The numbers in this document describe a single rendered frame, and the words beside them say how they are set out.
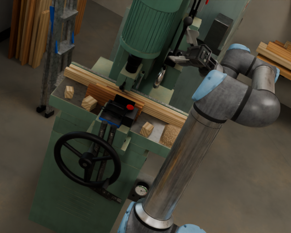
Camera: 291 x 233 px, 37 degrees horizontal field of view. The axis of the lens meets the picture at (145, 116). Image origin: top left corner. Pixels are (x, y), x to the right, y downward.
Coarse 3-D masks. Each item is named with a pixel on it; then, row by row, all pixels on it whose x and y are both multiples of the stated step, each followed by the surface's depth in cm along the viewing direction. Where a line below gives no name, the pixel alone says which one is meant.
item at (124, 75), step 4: (140, 64) 195; (124, 68) 189; (140, 68) 193; (120, 72) 186; (124, 72) 187; (128, 72) 188; (136, 72) 190; (120, 76) 186; (124, 76) 186; (128, 76) 186; (132, 76) 186; (136, 76) 188; (120, 80) 188; (124, 80) 187; (128, 80) 186; (132, 80) 186; (116, 84) 189; (120, 84) 189; (128, 84) 187; (132, 84) 187; (124, 88) 189; (128, 88) 189
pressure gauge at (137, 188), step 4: (136, 184) 198; (140, 184) 195; (144, 184) 196; (136, 188) 197; (140, 188) 196; (144, 188) 195; (148, 188) 197; (136, 192) 198; (140, 192) 198; (144, 192) 197
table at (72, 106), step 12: (60, 84) 194; (72, 84) 197; (60, 96) 188; (84, 96) 193; (60, 108) 190; (72, 108) 188; (84, 108) 188; (96, 108) 190; (84, 120) 190; (144, 120) 195; (156, 120) 198; (132, 132) 187; (156, 132) 192; (144, 144) 189; (156, 144) 187
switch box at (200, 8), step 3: (192, 0) 192; (198, 0) 192; (201, 0) 191; (204, 0) 191; (189, 3) 194; (192, 3) 193; (201, 3) 192; (204, 3) 192; (189, 6) 194; (195, 6) 194; (201, 6) 193; (198, 9) 194; (201, 9) 194
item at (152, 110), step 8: (64, 72) 198; (72, 72) 197; (80, 80) 198; (88, 80) 197; (96, 80) 198; (144, 104) 196; (152, 112) 198; (160, 112) 196; (168, 120) 198; (176, 120) 197; (184, 120) 198
